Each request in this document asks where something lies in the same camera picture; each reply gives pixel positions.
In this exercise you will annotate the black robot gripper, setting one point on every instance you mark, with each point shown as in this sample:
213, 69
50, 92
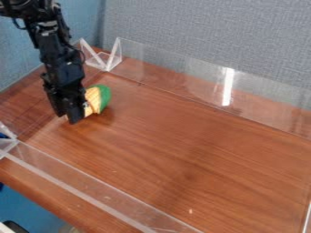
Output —
40, 18

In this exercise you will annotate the yellow green toy corn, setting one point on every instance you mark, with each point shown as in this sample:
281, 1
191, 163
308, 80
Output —
97, 96

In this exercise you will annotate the clear acrylic corner bracket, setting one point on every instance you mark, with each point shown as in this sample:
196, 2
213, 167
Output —
102, 61

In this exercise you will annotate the clear acrylic left bracket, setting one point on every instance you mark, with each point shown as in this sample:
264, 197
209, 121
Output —
8, 140

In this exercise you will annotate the clear acrylic front wall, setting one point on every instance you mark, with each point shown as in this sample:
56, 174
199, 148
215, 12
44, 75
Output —
49, 171

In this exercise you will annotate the clear acrylic wall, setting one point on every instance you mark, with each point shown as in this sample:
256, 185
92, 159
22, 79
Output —
249, 96
49, 171

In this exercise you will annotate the clear acrylic back wall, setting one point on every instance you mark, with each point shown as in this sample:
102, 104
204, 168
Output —
249, 96

